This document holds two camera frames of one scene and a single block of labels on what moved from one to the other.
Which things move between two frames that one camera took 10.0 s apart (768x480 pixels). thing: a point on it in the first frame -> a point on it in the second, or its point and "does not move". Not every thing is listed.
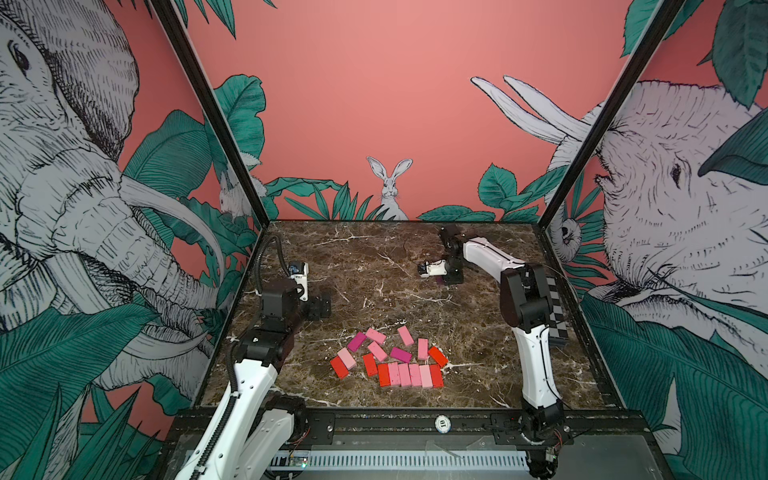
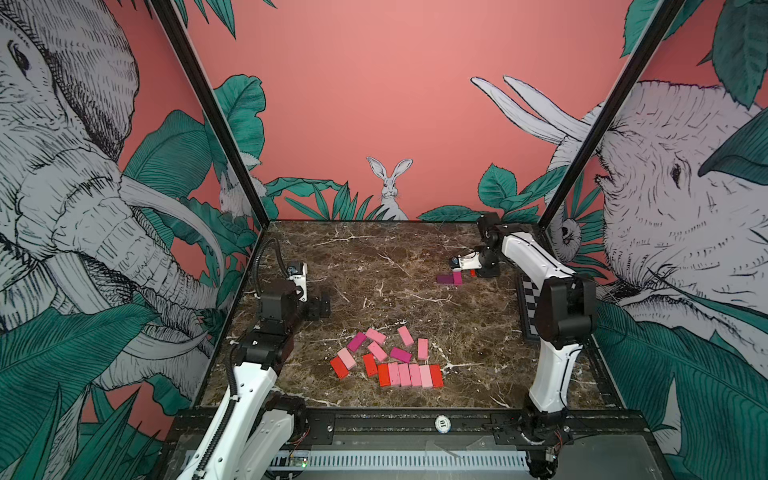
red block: x=370 y=365 does not move
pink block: x=422 y=348 does not move
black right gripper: x=454 y=279 -> x=494 y=272
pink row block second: x=404 y=374 does not move
